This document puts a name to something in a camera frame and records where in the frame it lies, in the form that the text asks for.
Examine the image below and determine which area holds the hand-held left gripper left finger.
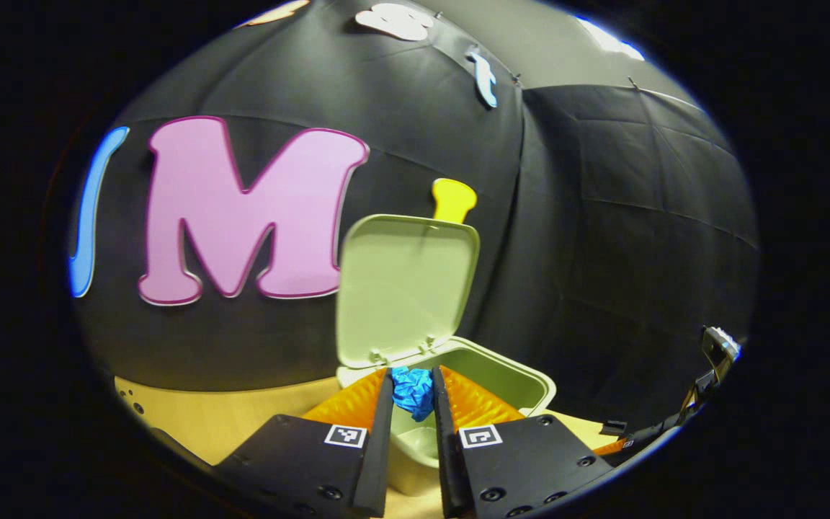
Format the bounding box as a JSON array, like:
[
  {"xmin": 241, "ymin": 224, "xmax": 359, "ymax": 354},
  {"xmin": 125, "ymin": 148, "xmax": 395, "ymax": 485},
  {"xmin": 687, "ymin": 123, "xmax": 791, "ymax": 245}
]
[{"xmin": 213, "ymin": 368, "xmax": 395, "ymax": 519}]

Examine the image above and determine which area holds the wooden desktop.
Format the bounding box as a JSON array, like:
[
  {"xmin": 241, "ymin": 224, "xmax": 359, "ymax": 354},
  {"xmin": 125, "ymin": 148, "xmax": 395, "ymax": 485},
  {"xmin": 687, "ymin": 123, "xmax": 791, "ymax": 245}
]
[{"xmin": 114, "ymin": 375, "xmax": 628, "ymax": 519}]

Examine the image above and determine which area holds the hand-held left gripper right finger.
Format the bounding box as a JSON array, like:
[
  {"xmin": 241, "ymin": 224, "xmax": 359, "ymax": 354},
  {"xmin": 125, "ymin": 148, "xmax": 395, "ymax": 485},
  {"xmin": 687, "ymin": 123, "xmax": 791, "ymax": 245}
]
[{"xmin": 432, "ymin": 365, "xmax": 614, "ymax": 519}]

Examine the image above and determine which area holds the pale green desktop garbage bin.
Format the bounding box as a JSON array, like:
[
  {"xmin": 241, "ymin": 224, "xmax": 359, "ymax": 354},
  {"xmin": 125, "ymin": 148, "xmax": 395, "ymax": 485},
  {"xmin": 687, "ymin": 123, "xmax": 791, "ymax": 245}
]
[{"xmin": 334, "ymin": 214, "xmax": 557, "ymax": 498}]

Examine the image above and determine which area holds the blue paper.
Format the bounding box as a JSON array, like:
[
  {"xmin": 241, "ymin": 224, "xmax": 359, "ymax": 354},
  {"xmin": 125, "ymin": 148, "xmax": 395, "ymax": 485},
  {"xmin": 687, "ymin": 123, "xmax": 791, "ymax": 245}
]
[{"xmin": 391, "ymin": 366, "xmax": 435, "ymax": 423}]

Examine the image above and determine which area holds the black backdrop cloth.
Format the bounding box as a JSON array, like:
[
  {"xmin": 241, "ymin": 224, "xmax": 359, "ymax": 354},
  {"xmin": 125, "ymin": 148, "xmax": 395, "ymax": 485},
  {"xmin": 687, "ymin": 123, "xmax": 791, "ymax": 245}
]
[{"xmin": 69, "ymin": 0, "xmax": 760, "ymax": 433}]

